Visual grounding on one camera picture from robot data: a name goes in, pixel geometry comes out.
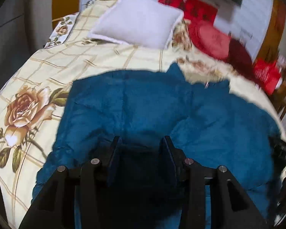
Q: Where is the large blue padded jacket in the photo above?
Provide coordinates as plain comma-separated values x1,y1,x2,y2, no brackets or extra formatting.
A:
32,64,280,228

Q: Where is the wooden chair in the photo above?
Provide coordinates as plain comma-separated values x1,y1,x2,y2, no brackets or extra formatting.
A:
270,67,286,120

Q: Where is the red shopping bag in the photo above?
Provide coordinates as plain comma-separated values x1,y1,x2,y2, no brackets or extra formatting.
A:
253,58,281,96

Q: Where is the cream floral plaid bedspread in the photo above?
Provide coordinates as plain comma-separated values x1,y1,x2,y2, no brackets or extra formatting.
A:
0,0,286,228

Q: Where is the dark red round cushion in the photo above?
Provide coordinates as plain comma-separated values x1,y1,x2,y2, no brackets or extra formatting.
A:
227,38,255,81

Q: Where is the red headboard decoration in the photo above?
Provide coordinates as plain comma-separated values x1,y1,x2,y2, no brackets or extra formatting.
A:
158,0,218,25

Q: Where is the grey wardrobe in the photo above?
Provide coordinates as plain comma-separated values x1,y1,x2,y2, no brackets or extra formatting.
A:
0,0,52,90

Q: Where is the white square pillow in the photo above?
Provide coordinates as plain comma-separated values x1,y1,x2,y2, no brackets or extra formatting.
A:
88,0,184,50

